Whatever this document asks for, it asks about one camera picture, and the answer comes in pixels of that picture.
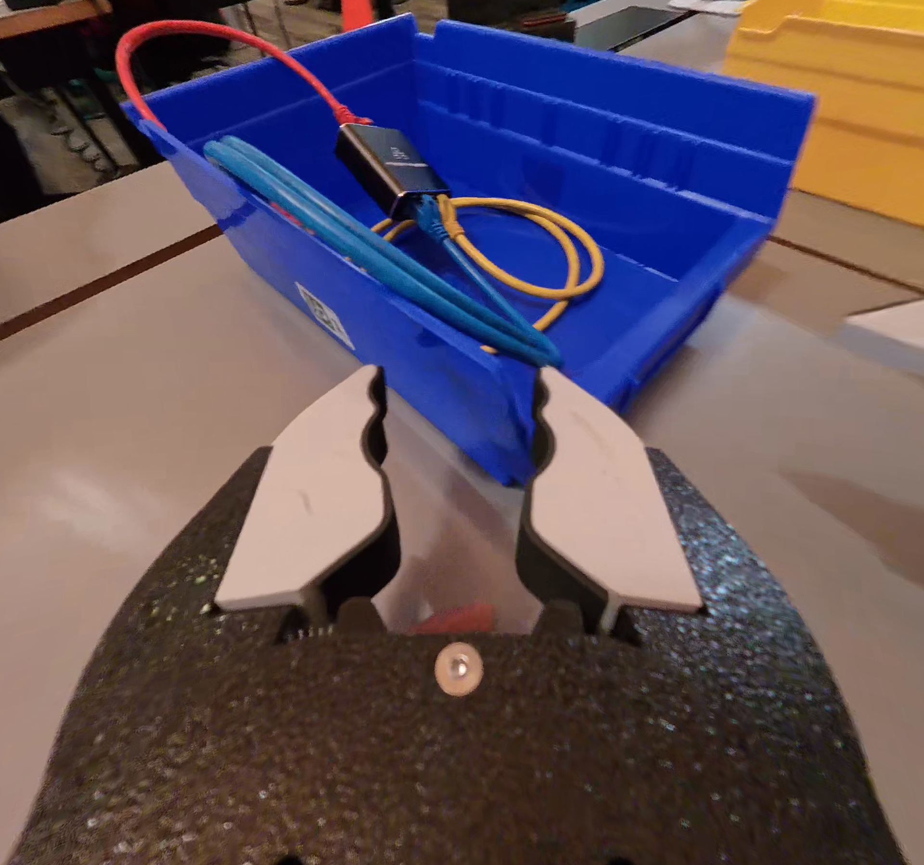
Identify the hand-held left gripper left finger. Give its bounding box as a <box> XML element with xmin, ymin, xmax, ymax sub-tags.
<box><xmin>215</xmin><ymin>364</ymin><xmax>401</xmax><ymax>613</ymax></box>

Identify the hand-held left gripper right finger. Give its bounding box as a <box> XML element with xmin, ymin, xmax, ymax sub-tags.
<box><xmin>516</xmin><ymin>368</ymin><xmax>705</xmax><ymax>629</ymax></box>

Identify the blue network cable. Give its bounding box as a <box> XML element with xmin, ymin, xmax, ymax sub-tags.
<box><xmin>204</xmin><ymin>134</ymin><xmax>564</xmax><ymax>368</ymax></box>

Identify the yellow network cable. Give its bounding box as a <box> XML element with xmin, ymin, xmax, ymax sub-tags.
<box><xmin>372</xmin><ymin>197</ymin><xmax>606</xmax><ymax>353</ymax></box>

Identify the blue plastic bin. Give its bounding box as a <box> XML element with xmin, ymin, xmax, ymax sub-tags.
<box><xmin>119</xmin><ymin>13</ymin><xmax>817</xmax><ymax>487</ymax></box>

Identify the black network splitter box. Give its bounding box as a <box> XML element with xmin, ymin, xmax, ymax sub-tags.
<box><xmin>334</xmin><ymin>123</ymin><xmax>452</xmax><ymax>222</ymax></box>

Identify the red network cable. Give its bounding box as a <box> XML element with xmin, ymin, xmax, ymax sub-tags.
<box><xmin>115</xmin><ymin>22</ymin><xmax>372</xmax><ymax>131</ymax></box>

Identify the yellow plastic bin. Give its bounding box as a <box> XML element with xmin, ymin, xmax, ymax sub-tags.
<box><xmin>722</xmin><ymin>0</ymin><xmax>924</xmax><ymax>227</ymax></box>

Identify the grey desk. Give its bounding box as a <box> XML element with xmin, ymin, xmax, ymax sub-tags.
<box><xmin>0</xmin><ymin>9</ymin><xmax>924</xmax><ymax>865</ymax></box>

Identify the black flat tablet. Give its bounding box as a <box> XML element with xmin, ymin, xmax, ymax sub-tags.
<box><xmin>577</xmin><ymin>6</ymin><xmax>694</xmax><ymax>53</ymax></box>

